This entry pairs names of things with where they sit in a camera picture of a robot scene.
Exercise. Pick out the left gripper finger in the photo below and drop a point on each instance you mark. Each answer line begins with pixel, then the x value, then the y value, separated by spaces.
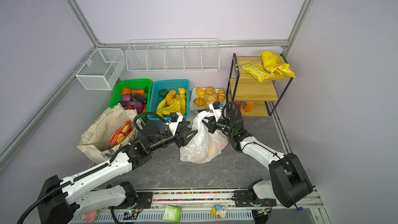
pixel 185 138
pixel 183 129

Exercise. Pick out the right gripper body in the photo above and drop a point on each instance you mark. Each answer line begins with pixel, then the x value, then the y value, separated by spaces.
pixel 223 126

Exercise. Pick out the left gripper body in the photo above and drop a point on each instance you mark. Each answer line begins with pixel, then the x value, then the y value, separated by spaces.
pixel 164 142

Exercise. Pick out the white plastic grocery bag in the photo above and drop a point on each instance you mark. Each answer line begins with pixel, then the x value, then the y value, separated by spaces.
pixel 204 146

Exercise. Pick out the red snack bag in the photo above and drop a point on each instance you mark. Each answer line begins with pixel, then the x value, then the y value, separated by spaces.
pixel 119 136

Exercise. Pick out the cream canvas tote bag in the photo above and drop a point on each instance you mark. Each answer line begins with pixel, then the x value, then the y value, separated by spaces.
pixel 95 142

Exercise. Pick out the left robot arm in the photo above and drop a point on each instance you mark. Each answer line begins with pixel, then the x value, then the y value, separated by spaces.
pixel 60 200

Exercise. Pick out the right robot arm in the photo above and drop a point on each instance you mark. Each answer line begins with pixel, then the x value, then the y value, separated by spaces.
pixel 288 182

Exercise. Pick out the banana bunch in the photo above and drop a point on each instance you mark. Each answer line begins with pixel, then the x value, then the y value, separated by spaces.
pixel 177 104

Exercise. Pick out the red soda can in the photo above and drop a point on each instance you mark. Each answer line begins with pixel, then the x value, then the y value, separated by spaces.
pixel 239 104

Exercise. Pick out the croissant front left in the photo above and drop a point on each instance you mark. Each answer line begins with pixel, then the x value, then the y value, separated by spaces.
pixel 199 102

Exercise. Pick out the orange soda can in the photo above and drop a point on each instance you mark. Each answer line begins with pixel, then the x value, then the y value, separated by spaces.
pixel 249 106

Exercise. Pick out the white bread tray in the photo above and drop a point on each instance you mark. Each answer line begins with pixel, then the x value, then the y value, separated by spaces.
pixel 195 110

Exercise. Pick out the croissant far left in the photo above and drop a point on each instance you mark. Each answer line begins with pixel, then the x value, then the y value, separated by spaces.
pixel 201 93

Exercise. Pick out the yellow lemon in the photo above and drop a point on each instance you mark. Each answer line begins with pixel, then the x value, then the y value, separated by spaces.
pixel 182 91

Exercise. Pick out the croissant top middle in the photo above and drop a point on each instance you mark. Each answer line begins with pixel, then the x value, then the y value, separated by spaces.
pixel 210 90

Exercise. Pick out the teal plastic basket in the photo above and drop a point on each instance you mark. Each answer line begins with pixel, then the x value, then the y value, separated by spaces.
pixel 168 85

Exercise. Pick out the green avocado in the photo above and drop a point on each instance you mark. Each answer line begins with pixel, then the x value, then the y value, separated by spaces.
pixel 163 93

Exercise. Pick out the black wooden shelf rack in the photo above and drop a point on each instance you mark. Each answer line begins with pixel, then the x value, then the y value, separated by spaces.
pixel 244 87

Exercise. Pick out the dark purple eggplant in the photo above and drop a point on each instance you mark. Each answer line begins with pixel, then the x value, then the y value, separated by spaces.
pixel 139 98

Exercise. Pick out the purple eggplant front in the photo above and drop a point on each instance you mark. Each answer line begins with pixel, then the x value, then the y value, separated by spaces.
pixel 129 105

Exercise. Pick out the orange carrot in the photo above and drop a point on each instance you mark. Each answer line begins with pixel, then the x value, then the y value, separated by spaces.
pixel 140 92

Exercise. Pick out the green plastic basket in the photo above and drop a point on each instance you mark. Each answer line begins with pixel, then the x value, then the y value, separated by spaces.
pixel 133 84

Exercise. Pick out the purple onion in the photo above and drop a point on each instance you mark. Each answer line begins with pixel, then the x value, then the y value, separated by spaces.
pixel 127 97

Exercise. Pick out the yellow chip bag left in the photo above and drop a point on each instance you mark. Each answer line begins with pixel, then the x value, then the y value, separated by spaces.
pixel 257 71

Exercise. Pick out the yellow chip bag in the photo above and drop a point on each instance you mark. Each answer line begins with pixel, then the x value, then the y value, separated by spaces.
pixel 257 71
pixel 275 63

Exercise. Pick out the orange red tomato back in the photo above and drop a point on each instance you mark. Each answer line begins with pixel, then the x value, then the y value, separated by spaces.
pixel 126 91

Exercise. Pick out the green small box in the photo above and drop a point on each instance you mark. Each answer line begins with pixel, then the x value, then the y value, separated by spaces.
pixel 172 214

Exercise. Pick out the yellow chip bag right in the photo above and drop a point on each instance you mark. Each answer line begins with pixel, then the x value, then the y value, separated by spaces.
pixel 275 63

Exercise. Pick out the yellow toy figure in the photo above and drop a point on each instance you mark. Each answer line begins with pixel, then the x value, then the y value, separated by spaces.
pixel 219 212

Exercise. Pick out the small white mesh basket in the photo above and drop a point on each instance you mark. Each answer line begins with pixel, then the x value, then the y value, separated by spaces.
pixel 102 69

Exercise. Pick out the pink toy figure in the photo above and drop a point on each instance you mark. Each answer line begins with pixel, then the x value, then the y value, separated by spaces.
pixel 90 217

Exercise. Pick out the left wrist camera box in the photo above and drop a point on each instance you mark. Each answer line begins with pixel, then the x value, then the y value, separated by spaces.
pixel 175 119

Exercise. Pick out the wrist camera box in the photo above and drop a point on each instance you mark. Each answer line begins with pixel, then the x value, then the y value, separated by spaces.
pixel 175 119
pixel 216 108

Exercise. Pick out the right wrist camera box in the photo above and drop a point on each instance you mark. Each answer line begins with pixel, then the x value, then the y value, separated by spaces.
pixel 216 108

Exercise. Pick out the long white wire basket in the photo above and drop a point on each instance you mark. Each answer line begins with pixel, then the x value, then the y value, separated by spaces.
pixel 189 54

